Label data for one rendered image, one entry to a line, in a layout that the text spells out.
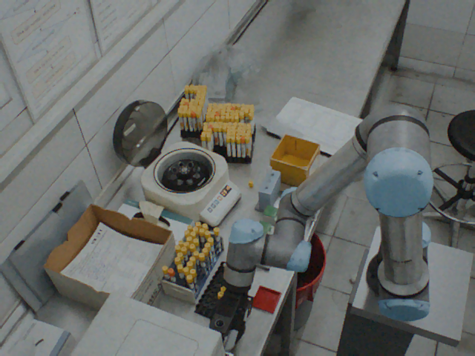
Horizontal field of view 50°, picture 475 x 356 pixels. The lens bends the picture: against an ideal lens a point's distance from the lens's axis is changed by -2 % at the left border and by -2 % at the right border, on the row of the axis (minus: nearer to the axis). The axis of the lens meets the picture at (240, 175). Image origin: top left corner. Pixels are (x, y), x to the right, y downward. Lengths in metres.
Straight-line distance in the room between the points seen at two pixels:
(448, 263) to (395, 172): 0.72
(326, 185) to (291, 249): 0.17
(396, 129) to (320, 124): 1.01
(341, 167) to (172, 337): 0.51
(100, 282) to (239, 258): 0.47
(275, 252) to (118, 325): 0.38
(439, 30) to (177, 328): 2.95
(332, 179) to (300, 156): 0.68
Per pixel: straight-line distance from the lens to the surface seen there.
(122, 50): 1.60
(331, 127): 1.94
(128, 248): 1.57
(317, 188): 1.18
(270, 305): 1.48
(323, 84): 2.17
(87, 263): 1.57
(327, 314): 2.48
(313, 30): 2.52
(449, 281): 1.56
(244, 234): 1.18
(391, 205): 0.95
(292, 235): 1.22
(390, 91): 3.64
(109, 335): 1.16
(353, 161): 1.10
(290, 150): 1.82
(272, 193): 1.61
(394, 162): 0.91
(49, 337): 1.49
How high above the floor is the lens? 2.18
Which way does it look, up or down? 47 degrees down
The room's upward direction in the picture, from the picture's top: 4 degrees counter-clockwise
